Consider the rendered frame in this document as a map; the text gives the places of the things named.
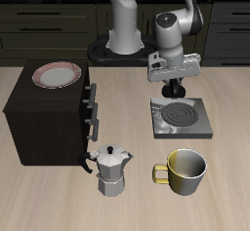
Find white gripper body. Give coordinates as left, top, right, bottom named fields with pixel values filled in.
left=146, top=53, right=202, bottom=83

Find flat dark grey stove plate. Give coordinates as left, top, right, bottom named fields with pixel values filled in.
left=149, top=96, right=214, bottom=140

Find dark grey kitchen cupboards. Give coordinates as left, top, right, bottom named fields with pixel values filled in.
left=202, top=0, right=250, bottom=68

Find yellow and white mug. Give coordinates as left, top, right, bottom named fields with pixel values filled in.
left=151, top=148, right=209, bottom=197

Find silver moka pot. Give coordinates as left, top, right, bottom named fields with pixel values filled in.
left=76, top=143, right=135, bottom=198

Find white plate with red rim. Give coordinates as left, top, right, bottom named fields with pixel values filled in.
left=31, top=60, right=83, bottom=90

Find dark olive kitchen cupboards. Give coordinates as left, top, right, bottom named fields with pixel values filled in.
left=0, top=2, right=213, bottom=68

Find dark wooden cabinet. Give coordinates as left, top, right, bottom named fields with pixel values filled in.
left=2, top=58, right=100, bottom=167

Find flat black base plate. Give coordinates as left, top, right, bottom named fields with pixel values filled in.
left=86, top=33, right=161, bottom=63

